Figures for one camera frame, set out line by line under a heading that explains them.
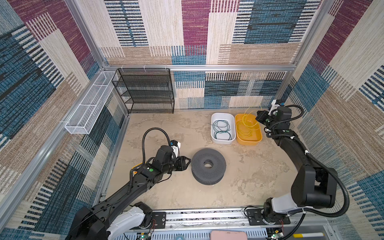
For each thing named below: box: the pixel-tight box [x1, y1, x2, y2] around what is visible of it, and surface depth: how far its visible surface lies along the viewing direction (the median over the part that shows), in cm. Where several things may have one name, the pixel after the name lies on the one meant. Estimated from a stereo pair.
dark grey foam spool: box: [191, 148, 227, 186], surface depth 87 cm
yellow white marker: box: [293, 232, 325, 238], surface depth 71 cm
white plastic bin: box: [210, 112, 236, 145], surface depth 108 cm
